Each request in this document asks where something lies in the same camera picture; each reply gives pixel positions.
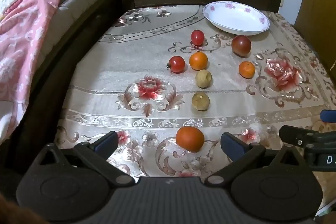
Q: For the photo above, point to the white floral plate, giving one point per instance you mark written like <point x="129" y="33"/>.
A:
<point x="233" y="18"/>

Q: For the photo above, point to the dark red tomato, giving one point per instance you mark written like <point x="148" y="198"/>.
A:
<point x="241" y="46"/>

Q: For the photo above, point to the pink patterned blanket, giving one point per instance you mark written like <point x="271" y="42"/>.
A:
<point x="23" y="35"/>

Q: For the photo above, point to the small smooth red tomato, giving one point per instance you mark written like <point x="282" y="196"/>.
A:
<point x="197" y="37"/>

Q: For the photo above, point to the grey quilted mattress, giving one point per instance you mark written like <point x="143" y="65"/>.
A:
<point x="78" y="1"/>

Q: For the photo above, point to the dark wooden bed frame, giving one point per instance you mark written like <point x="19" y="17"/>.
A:
<point x="55" y="69"/>

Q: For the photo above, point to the large orange-red tomato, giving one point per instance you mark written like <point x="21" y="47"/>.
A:
<point x="189" y="139"/>

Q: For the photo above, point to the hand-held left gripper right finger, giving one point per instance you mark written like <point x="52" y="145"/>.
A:
<point x="232" y="146"/>

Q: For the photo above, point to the red tomato with stem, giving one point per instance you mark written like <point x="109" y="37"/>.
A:
<point x="177" y="64"/>

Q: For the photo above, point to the small tan round fruit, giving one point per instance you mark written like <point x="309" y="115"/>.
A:
<point x="200" y="101"/>
<point x="203" y="78"/>

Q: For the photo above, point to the beige floral tablecloth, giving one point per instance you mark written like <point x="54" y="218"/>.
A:
<point x="147" y="56"/>

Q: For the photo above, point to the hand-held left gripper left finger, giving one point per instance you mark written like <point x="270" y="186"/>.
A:
<point x="106" y="144"/>

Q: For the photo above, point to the orange tangerine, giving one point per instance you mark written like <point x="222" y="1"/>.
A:
<point x="246" y="69"/>
<point x="198" y="60"/>

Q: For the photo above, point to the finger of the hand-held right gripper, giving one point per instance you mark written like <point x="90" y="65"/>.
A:
<point x="329" y="116"/>
<point x="294" y="134"/>

